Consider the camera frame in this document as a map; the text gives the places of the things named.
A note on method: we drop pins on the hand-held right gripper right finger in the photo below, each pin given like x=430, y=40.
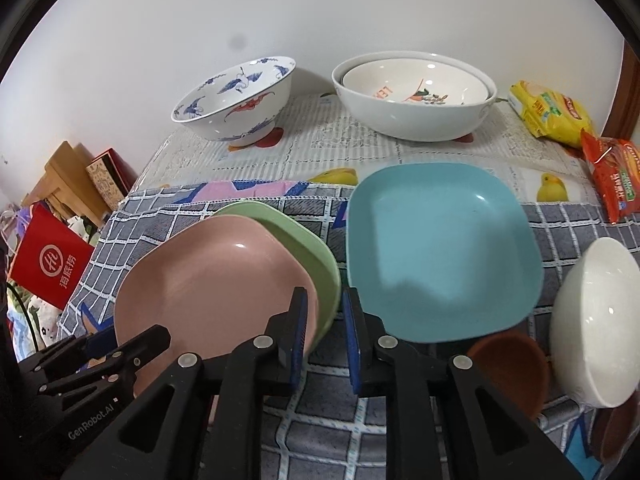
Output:
x=353, y=345

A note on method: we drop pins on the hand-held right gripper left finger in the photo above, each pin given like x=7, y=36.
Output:
x=299, y=332

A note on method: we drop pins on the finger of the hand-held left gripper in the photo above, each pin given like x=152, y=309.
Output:
x=97, y=342
x=145, y=342

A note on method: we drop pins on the green plate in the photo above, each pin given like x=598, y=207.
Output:
x=305, y=255

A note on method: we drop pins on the pink plate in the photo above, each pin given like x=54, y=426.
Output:
x=210, y=285

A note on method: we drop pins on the light blue plate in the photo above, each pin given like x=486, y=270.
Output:
x=440, y=250

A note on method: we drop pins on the small brown bowl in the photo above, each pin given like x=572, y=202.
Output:
x=515, y=375
x=617, y=435

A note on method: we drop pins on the plain white bowl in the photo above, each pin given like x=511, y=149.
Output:
x=595, y=320

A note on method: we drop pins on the colourful printed fabric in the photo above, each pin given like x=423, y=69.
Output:
x=45, y=322

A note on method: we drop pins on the grey checked cloth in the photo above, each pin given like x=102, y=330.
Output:
x=325, y=425

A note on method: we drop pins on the red paper bag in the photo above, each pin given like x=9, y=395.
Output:
x=45, y=260

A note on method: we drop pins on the red patterned box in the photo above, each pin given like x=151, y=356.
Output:
x=107, y=180

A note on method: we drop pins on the fruit printed table cover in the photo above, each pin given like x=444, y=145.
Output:
x=350, y=142

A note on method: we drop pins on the blue patterned white bowl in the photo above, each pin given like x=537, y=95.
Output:
x=235, y=120

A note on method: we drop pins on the large white bowl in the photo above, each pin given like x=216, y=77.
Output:
x=400, y=120

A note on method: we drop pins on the white bowl with fruit print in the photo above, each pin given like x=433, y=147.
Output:
x=380, y=80

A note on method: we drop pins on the yellow snack packet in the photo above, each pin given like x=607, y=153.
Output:
x=545, y=110

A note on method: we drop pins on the red snack packet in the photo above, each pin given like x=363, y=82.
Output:
x=615, y=180

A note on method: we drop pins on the brown wooden door frame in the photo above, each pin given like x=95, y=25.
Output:
x=625, y=110

